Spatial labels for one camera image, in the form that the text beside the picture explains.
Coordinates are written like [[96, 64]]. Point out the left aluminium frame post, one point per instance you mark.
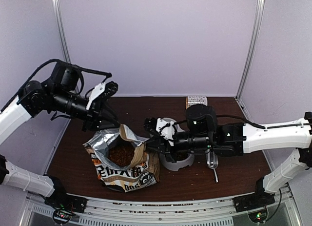
[[61, 32]]

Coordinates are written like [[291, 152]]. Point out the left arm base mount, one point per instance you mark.
[[65, 210]]

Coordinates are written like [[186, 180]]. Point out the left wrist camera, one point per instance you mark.
[[102, 91]]

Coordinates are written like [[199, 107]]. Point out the patterned white mug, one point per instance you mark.
[[192, 100]]

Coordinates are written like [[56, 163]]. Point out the aluminium frame post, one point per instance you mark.
[[259, 11], [61, 32]]

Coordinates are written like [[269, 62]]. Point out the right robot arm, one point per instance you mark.
[[235, 139]]

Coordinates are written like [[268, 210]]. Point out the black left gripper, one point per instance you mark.
[[95, 115]]

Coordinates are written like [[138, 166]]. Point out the right aluminium frame post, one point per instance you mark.
[[259, 11]]

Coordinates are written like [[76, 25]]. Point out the grey double pet bowl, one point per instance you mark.
[[183, 159]]

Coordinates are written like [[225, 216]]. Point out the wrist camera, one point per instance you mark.
[[161, 127], [102, 91]]

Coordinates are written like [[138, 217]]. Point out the dog food bag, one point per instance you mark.
[[143, 171]]

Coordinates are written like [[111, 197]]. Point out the metal scoop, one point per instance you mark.
[[212, 163]]

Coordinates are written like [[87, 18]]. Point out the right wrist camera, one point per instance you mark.
[[161, 127]]

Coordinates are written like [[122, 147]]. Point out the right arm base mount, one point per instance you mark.
[[255, 205]]

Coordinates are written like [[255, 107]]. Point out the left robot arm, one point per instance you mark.
[[55, 94]]

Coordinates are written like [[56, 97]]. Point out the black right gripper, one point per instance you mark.
[[160, 144]]

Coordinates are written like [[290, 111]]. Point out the front aluminium rail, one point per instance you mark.
[[211, 212]]

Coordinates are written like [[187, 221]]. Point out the brown dog kibble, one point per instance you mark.
[[121, 155]]

